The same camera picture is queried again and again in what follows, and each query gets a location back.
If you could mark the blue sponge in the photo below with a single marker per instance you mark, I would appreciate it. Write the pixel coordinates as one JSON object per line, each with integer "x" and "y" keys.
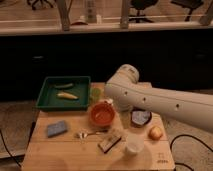
{"x": 56, "y": 129}

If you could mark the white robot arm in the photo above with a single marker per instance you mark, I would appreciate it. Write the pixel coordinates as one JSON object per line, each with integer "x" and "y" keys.
{"x": 190, "y": 108}

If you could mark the green cup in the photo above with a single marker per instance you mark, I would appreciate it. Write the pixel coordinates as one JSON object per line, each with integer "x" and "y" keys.
{"x": 95, "y": 95}

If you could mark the yellow banana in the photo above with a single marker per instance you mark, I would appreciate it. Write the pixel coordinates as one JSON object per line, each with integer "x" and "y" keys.
{"x": 67, "y": 96}

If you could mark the dark bowl with grey cloth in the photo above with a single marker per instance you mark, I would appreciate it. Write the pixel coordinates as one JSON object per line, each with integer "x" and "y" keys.
{"x": 140, "y": 118}

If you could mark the green cucumber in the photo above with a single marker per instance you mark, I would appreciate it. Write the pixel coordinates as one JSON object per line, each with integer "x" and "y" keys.
{"x": 64, "y": 86}

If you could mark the green plastic tray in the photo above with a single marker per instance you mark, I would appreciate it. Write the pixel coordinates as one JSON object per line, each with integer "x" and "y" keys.
{"x": 48, "y": 100}

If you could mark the metal fork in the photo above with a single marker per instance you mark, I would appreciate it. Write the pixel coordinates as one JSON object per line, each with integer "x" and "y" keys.
{"x": 82, "y": 135}

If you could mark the wooden brush block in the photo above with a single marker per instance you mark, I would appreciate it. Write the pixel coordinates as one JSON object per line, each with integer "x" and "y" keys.
{"x": 109, "y": 141}

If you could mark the white cup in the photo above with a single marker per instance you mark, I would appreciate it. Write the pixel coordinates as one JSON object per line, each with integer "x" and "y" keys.
{"x": 134, "y": 144}

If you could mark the yellow apple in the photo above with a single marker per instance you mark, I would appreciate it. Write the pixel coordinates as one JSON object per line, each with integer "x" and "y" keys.
{"x": 155, "y": 133}

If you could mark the black office chair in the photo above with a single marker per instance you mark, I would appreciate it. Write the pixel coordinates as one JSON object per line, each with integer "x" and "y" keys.
{"x": 141, "y": 5}
{"x": 190, "y": 4}
{"x": 39, "y": 4}

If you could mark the black office chair left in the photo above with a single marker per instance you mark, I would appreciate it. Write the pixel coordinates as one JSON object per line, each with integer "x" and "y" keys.
{"x": 39, "y": 4}

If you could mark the black office chair right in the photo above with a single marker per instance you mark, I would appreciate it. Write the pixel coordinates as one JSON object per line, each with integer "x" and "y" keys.
{"x": 190, "y": 4}

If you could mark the orange pan with white handle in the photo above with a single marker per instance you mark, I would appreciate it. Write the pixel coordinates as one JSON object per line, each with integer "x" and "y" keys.
{"x": 102, "y": 114}

